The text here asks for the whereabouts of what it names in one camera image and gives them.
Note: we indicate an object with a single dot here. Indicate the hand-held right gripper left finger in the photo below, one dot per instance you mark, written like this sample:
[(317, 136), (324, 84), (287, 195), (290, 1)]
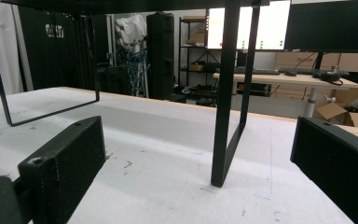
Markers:
[(65, 168)]

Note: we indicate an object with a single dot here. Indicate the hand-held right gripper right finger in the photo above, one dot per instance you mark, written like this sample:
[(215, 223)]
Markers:
[(338, 161)]

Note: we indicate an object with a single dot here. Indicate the open cardboard box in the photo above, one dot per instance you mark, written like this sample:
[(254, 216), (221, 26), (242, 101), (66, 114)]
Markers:
[(348, 113)]

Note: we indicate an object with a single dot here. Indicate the black headphones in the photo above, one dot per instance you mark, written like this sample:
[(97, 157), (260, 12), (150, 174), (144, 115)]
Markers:
[(331, 77)]

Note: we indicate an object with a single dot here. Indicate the wooden desk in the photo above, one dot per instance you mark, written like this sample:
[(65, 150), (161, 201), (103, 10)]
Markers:
[(292, 80)]

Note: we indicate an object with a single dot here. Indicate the black keyboard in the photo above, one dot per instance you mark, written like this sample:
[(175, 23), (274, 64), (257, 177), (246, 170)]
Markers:
[(261, 71)]

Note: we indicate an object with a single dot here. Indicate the white curtain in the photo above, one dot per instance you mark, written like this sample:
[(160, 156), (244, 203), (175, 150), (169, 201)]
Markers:
[(0, 53)]

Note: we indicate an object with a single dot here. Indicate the black metal shelf riser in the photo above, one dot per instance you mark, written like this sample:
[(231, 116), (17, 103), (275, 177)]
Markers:
[(225, 93)]

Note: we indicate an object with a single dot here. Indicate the dark monitor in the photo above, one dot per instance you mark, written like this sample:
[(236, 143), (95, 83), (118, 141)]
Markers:
[(332, 26)]

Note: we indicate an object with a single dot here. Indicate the lit white monitor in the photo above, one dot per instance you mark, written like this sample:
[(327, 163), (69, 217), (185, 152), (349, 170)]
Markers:
[(272, 28)]

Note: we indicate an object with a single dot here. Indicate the white plastic wrapped bundle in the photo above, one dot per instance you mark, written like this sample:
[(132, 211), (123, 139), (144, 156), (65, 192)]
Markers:
[(130, 29)]

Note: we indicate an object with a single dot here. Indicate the black metal storage rack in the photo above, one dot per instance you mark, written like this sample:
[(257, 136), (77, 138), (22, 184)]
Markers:
[(195, 56)]

